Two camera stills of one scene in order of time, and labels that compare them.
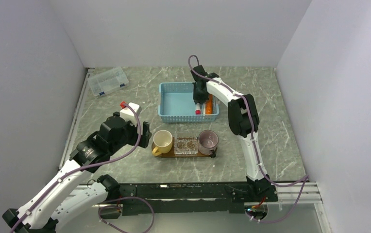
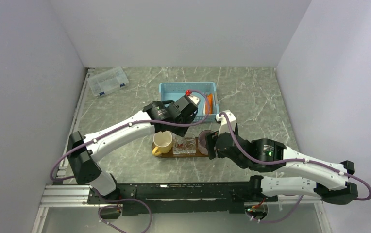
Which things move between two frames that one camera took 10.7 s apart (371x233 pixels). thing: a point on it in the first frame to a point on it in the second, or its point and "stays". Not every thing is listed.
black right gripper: [200, 100] to [210, 140]
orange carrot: [209, 105] stays
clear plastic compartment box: [107, 81] stays
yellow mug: [162, 140] stays
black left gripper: [144, 138] to [180, 132]
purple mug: [208, 141] stays
